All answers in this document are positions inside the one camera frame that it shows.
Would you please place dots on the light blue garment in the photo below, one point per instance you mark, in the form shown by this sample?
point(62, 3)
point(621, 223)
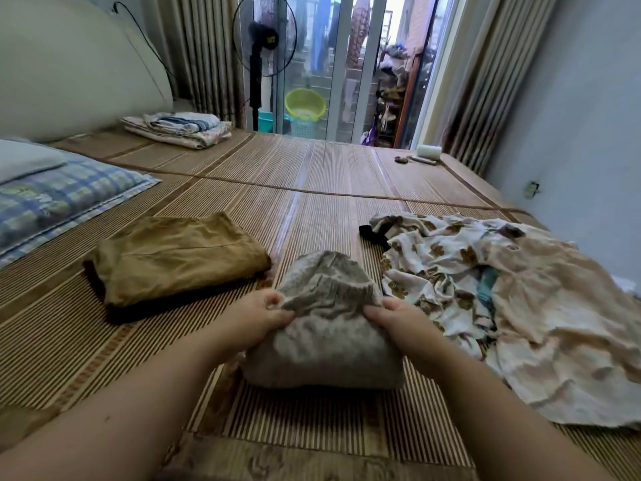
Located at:
point(488, 287)

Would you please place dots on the person's right hand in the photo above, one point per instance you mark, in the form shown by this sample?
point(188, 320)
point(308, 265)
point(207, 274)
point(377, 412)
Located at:
point(409, 330)

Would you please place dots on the person's left hand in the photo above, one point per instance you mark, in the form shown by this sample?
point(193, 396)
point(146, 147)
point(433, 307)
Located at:
point(255, 317)

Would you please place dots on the white wall socket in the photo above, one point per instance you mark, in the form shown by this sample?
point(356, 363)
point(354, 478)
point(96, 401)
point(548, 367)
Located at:
point(532, 189)

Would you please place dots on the cream padded headboard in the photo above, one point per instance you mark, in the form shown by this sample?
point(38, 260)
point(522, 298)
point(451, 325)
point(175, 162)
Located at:
point(70, 65)

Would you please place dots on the bamboo bed mat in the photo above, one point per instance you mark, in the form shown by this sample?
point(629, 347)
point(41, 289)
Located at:
point(320, 185)

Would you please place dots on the sliding glass balcony door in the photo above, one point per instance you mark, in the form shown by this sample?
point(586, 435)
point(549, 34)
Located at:
point(340, 55)

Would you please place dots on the white paper roll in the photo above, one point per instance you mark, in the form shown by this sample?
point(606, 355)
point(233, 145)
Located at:
point(429, 151)

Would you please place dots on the dark brown shorts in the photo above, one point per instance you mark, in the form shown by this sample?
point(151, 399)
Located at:
point(150, 307)

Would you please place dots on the blue plaid pillow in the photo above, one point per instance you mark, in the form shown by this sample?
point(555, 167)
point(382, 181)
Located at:
point(60, 195)

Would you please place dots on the black red garment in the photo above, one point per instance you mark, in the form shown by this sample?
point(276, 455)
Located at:
point(371, 234)

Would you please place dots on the grey patterned garment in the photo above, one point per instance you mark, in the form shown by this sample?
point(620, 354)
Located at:
point(326, 335)

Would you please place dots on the beige patterned curtain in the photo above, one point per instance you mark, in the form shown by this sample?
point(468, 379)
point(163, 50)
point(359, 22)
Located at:
point(501, 75)
point(205, 55)

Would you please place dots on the olive tan shorts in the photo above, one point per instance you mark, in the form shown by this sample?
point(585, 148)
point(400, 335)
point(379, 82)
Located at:
point(175, 257)

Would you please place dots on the pile of clothes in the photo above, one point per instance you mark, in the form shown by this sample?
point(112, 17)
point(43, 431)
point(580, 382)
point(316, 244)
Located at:
point(571, 325)

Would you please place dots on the small teal bucket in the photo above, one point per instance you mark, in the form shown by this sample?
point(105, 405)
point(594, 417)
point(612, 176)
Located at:
point(264, 121)

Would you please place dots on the plain white garment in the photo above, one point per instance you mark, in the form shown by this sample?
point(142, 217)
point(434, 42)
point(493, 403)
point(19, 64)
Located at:
point(628, 285)

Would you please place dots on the black standing fan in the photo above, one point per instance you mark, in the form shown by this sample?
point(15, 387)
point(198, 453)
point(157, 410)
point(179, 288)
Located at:
point(262, 35)

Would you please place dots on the folded striped blanket stack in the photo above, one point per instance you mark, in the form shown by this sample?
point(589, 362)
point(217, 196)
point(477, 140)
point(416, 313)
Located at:
point(175, 128)

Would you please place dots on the yellow green basin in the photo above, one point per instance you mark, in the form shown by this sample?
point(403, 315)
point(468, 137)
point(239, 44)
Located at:
point(306, 103)

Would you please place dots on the person's right forearm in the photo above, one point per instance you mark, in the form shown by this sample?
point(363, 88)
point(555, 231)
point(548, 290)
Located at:
point(501, 426)

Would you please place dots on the cluttered balcony shelf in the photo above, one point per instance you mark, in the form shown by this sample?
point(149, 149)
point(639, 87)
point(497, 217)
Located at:
point(391, 95)

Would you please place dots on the person's left forearm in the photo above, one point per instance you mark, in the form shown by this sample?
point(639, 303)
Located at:
point(110, 415)

